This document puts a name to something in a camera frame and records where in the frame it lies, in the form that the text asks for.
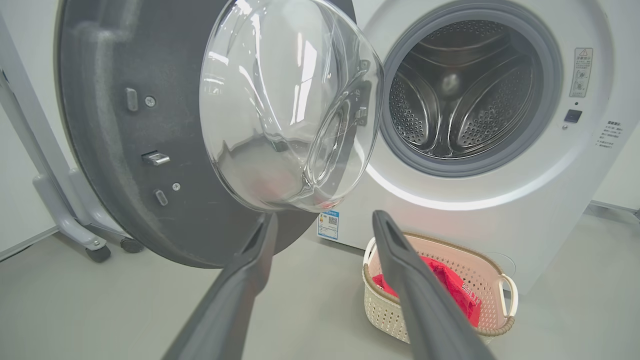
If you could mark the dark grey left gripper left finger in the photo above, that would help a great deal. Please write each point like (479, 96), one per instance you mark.
(225, 320)

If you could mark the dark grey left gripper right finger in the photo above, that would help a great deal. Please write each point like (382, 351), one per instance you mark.
(430, 320)

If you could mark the red jersey with white lettering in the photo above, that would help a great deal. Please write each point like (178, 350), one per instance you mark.
(465, 300)

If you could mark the plain red garment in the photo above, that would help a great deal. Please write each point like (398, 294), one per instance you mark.
(385, 287)

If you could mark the washing machine door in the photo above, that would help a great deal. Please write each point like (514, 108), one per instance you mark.
(125, 150)

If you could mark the cream perforated laundry basket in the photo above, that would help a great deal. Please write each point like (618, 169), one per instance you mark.
(385, 315)

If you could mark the white front-load washing machine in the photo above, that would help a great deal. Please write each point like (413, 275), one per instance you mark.
(500, 225)

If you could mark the steel washing machine drum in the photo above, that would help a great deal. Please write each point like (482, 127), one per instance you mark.
(465, 90)

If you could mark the blue energy label sticker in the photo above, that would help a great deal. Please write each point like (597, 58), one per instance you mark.
(328, 225)

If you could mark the white partition panel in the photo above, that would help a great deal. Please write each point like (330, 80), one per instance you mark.
(15, 200)

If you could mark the grey warning sticker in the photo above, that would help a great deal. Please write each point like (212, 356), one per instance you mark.
(581, 72)

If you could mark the grey metal caster frame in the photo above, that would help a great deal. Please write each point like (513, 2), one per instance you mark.
(50, 190)

